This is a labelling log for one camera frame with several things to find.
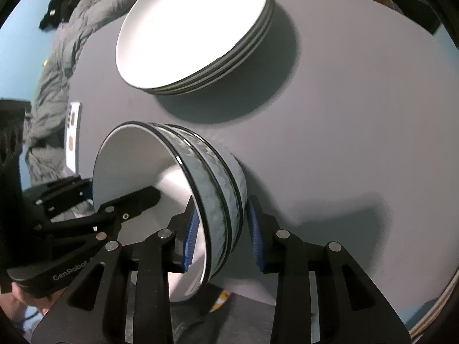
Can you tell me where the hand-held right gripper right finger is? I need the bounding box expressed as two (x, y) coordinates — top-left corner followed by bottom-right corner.
(247, 196), (411, 344)

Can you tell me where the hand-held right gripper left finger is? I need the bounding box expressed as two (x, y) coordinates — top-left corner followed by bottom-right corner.
(32, 195), (200, 344)

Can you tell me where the person's left hand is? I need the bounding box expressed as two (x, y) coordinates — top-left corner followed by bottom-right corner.
(0, 282), (55, 331)

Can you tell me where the black garment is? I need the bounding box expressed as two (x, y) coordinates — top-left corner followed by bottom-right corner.
(38, 0), (85, 31)

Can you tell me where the white smartphone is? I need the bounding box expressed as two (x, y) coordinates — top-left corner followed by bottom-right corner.
(65, 102), (83, 173)

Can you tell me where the grey puffer jacket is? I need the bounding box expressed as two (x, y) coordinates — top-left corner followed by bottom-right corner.
(26, 0), (146, 219)

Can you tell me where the orange white small object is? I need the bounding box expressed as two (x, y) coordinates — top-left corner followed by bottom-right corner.
(209, 290), (233, 313)

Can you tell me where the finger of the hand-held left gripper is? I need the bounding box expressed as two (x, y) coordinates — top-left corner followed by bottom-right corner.
(36, 186), (161, 241)
(23, 178), (91, 220)

